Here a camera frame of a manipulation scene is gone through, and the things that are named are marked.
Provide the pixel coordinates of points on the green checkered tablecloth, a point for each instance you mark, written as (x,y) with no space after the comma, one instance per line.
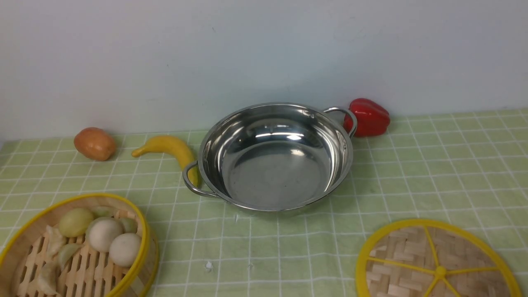
(468,169)

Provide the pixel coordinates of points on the red bell pepper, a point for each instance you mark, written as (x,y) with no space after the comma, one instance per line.
(373,120)

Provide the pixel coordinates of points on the white bun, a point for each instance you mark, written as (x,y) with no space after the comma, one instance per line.
(125,249)
(102,232)

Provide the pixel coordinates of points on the woven bamboo steamer lid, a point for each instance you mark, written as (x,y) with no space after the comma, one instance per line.
(428,258)

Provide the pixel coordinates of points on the stainless steel pot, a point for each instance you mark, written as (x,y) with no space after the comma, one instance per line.
(274,156)

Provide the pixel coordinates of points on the yellow banana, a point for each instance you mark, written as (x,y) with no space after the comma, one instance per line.
(170,145)

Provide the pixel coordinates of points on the bamboo steamer basket yellow rim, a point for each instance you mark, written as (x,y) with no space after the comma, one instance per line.
(88,273)

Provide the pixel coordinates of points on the pale green bun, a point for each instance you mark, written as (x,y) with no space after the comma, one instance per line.
(75,222)

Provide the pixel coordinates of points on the white bun upper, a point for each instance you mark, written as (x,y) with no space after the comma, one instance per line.
(102,232)

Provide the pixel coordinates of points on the pale dumpling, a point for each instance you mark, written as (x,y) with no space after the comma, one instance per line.
(66,252)

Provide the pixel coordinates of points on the white bun lower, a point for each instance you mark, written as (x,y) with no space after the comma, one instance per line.
(125,249)

